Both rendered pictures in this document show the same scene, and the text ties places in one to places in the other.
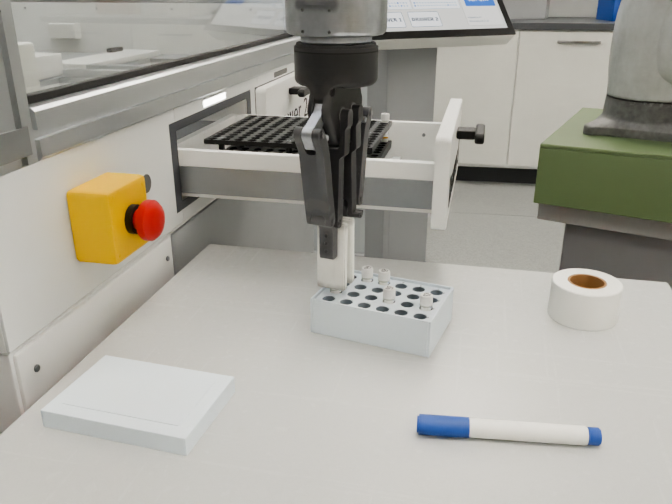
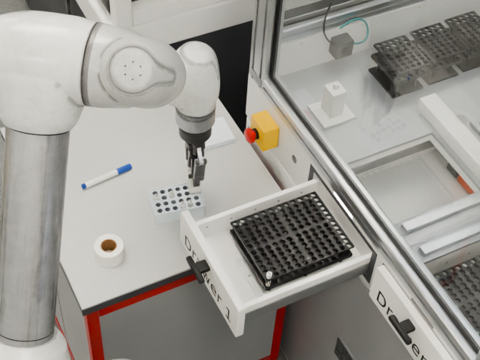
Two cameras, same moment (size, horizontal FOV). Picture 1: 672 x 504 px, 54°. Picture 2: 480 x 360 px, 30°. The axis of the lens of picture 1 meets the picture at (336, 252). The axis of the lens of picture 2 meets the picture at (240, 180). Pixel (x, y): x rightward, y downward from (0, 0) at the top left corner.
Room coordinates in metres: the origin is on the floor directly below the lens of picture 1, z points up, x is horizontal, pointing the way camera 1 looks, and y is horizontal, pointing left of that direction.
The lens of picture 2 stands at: (1.73, -0.88, 2.49)
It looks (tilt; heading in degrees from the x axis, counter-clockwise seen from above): 49 degrees down; 137
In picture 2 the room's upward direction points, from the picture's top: 4 degrees clockwise
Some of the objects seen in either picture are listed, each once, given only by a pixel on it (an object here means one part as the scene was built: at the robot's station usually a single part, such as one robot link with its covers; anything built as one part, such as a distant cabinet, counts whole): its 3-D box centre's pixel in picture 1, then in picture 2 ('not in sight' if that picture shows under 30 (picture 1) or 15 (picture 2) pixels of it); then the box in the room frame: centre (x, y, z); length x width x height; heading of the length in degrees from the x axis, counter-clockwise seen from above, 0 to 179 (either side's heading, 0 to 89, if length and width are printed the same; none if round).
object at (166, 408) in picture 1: (142, 400); (206, 135); (0.46, 0.16, 0.77); 0.13 x 0.09 x 0.02; 74
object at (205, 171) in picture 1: (298, 155); (293, 242); (0.91, 0.05, 0.86); 0.40 x 0.26 x 0.06; 77
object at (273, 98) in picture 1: (286, 107); (412, 331); (1.24, 0.09, 0.87); 0.29 x 0.02 x 0.11; 167
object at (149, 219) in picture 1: (145, 219); (251, 135); (0.60, 0.18, 0.88); 0.04 x 0.03 x 0.04; 167
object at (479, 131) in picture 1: (470, 133); (200, 267); (0.86, -0.18, 0.91); 0.07 x 0.04 x 0.01; 167
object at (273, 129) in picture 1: (304, 152); (290, 242); (0.91, 0.04, 0.87); 0.22 x 0.18 x 0.06; 77
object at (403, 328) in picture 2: (299, 90); (404, 327); (1.24, 0.07, 0.91); 0.07 x 0.04 x 0.01; 167
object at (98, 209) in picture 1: (114, 217); (263, 131); (0.61, 0.22, 0.88); 0.07 x 0.05 x 0.07; 167
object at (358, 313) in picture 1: (382, 309); (176, 202); (0.60, -0.05, 0.78); 0.12 x 0.08 x 0.04; 66
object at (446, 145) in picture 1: (448, 156); (211, 271); (0.86, -0.15, 0.87); 0.29 x 0.02 x 0.11; 167
